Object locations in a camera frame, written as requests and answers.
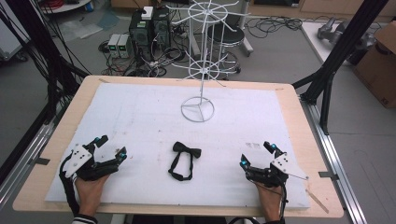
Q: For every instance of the white foam sheet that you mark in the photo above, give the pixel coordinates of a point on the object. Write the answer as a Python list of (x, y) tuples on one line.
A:
[(140, 124)]

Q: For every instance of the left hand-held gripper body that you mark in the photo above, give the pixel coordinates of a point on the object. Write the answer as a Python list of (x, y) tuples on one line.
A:
[(81, 163)]

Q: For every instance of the brown cardboard box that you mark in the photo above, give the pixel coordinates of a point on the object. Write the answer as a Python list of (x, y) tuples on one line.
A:
[(378, 68)]

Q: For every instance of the person's right hand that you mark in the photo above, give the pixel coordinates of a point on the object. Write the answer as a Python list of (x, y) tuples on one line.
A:
[(269, 200)]

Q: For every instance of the thin wooden stick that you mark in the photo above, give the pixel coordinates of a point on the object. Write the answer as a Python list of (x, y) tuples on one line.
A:
[(317, 201)]

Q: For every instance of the black computer tower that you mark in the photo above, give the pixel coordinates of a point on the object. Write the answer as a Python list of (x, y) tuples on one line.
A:
[(140, 32), (162, 28)]

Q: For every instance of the grey bench power supply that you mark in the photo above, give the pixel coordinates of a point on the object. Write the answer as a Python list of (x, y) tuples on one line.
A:
[(113, 45), (125, 46)]

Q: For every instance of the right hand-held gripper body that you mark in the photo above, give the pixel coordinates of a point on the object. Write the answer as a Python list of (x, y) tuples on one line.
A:
[(274, 174)]

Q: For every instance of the aluminium rail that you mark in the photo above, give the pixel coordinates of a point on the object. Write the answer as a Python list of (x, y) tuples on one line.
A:
[(25, 155), (337, 161)]

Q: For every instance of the black round stool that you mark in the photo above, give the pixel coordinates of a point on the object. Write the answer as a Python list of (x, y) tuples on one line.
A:
[(232, 34)]

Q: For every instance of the black bow tie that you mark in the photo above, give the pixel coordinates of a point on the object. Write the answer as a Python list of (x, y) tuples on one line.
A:
[(186, 151)]

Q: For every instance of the black metal frame stand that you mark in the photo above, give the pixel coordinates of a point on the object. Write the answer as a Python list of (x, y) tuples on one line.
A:
[(342, 46)]

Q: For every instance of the person's left hand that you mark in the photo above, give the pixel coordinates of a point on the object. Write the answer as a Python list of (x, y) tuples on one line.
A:
[(90, 194)]

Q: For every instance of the black tape strip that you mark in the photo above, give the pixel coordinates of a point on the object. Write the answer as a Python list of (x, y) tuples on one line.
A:
[(42, 161), (328, 175)]

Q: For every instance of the small white box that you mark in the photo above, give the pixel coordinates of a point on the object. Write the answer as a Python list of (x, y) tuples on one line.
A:
[(147, 12)]

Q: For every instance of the white table leg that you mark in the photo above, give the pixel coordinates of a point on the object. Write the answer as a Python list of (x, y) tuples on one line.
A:
[(246, 28)]

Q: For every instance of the grey machine part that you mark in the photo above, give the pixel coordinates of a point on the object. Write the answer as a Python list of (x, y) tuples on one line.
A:
[(337, 31)]

